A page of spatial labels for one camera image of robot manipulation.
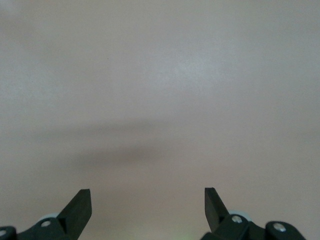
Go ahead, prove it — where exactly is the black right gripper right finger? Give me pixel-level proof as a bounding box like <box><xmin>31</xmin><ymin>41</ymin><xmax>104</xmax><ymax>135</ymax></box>
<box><xmin>202</xmin><ymin>187</ymin><xmax>308</xmax><ymax>240</ymax></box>

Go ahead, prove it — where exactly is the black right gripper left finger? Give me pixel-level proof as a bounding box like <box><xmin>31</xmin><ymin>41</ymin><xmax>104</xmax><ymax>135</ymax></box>
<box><xmin>0</xmin><ymin>189</ymin><xmax>93</xmax><ymax>240</ymax></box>

